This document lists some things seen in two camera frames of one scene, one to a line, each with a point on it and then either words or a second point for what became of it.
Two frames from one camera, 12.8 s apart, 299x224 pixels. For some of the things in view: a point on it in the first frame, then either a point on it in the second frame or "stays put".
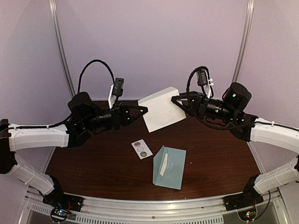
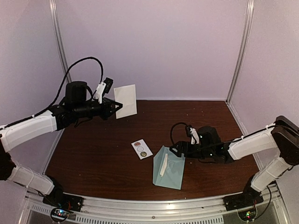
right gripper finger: x=183 y=95 → x=179 y=143
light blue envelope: x=173 y=174 stays put
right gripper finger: x=174 y=100 → x=177 y=152
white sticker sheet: x=142 y=149 stays put
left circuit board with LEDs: x=61 y=213 stays put
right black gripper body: x=202 y=105 → x=195 y=153
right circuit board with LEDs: x=249 y=214 stays put
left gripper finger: x=137 y=108 → x=115 y=103
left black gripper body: x=117 y=119 → x=106 y=104
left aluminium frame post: x=60 y=45 stays put
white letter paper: x=164 y=167 stays put
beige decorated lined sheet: x=162 y=112 → x=126 y=95
